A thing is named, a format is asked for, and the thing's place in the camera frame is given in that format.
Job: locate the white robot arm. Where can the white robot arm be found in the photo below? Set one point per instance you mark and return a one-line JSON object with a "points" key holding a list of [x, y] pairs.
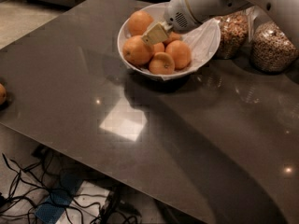
{"points": [[284, 13]]}

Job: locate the blue mat on floor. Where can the blue mat on floor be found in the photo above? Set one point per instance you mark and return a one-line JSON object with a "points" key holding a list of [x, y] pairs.
{"points": [[52, 208]]}

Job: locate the glass jar of grains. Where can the glass jar of grains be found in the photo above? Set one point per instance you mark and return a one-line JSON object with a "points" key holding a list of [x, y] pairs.
{"points": [[271, 51]]}

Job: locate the orange front with stem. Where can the orange front with stem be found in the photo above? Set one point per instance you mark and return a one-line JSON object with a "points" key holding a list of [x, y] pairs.
{"points": [[162, 64]]}

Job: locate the white plastic bowl liner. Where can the white plastic bowl liner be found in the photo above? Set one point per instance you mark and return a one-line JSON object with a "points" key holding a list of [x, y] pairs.
{"points": [[203, 43]]}

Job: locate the small middle orange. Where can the small middle orange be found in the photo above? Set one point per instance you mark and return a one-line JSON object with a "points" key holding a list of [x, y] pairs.
{"points": [[159, 47]]}

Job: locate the glass jar of nuts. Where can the glass jar of nuts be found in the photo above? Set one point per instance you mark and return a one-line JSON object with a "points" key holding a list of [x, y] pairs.
{"points": [[234, 31]]}

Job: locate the white bowl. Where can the white bowl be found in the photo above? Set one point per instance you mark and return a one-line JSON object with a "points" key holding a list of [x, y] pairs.
{"points": [[177, 56]]}

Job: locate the orange at table edge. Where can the orange at table edge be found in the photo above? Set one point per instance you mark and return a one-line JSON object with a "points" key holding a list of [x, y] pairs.
{"points": [[3, 94]]}

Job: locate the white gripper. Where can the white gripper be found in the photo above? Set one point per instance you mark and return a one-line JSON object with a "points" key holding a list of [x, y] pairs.
{"points": [[177, 14]]}

